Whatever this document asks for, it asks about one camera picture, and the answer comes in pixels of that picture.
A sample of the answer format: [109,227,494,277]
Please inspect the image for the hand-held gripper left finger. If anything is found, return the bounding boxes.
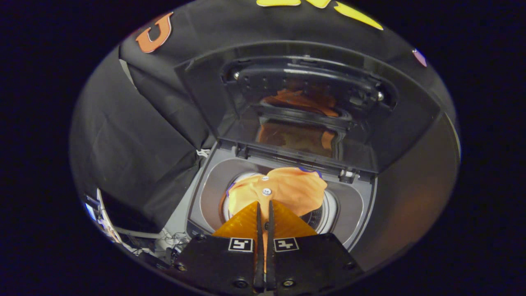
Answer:
[166,201,265,294]

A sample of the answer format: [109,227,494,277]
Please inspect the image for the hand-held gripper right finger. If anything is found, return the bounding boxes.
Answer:
[265,200,366,292]

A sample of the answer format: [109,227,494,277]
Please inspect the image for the orange polo shirt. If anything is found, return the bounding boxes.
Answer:
[226,166,328,220]

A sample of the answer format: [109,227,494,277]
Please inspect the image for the dark grey washing machine lid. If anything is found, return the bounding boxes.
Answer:
[175,40,442,174]

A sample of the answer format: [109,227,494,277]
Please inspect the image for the dark flat panel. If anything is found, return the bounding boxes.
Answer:
[97,188,163,240]

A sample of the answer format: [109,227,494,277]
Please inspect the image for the black backdrop cloth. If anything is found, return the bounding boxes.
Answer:
[69,0,457,233]

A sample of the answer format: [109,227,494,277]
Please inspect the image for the tangle of cables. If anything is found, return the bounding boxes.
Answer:
[154,229,192,264]

